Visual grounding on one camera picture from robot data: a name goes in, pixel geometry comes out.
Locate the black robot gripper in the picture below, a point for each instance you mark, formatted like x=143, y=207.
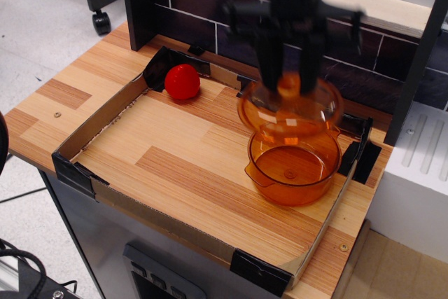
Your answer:
x=313, y=24

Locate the orange transparent pot lid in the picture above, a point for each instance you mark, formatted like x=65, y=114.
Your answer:
x=287, y=112

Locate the orange transparent plastic pot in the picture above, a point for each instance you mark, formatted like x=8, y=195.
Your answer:
x=296, y=172

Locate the red toy tomato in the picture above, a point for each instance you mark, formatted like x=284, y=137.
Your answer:
x=182, y=82

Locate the cardboard fence with black tape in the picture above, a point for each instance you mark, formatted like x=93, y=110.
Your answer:
x=168, y=178

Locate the black chair base with casters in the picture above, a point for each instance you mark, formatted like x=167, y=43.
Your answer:
x=100, y=19

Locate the white ridged appliance top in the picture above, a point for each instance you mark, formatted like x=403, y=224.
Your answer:
x=410, y=205

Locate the grey cabinet control panel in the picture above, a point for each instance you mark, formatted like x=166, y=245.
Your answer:
x=154, y=280

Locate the black vertical post right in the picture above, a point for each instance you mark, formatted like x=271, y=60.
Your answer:
x=416, y=70

